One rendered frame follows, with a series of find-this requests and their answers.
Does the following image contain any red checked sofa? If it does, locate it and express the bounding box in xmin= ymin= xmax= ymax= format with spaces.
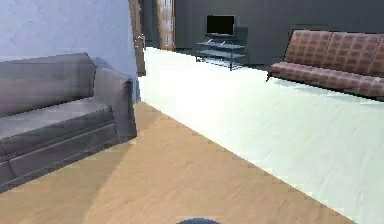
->
xmin=265 ymin=29 xmax=384 ymax=102

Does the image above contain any brown wooden room door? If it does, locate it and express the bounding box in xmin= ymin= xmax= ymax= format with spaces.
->
xmin=128 ymin=0 xmax=147 ymax=77
xmin=156 ymin=0 xmax=176 ymax=52

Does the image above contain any grey sofa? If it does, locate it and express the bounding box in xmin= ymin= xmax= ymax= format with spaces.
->
xmin=0 ymin=52 xmax=138 ymax=194

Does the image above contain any glass television stand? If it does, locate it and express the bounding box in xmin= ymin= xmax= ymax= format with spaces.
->
xmin=194 ymin=35 xmax=248 ymax=72

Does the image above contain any black television set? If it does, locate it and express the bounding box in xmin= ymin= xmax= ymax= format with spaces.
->
xmin=205 ymin=14 xmax=236 ymax=37

